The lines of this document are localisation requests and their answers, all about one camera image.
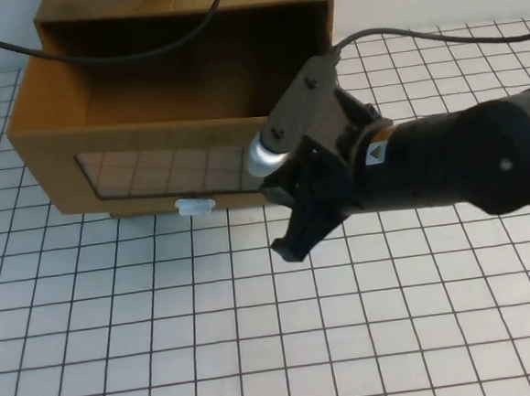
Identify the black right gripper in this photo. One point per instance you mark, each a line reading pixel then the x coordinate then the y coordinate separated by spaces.
pixel 337 183

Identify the brown cardboard drawer with window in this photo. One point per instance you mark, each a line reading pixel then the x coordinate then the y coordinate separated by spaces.
pixel 51 169

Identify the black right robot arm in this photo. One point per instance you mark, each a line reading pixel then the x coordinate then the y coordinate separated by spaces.
pixel 450 160

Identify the brown cardboard box sleeve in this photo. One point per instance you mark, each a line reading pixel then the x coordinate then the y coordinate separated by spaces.
pixel 139 3

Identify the white grid tablecloth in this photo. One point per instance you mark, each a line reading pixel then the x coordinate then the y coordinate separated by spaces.
pixel 165 329

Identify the grey wrist camera with lens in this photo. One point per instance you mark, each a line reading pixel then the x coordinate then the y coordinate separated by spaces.
pixel 303 98

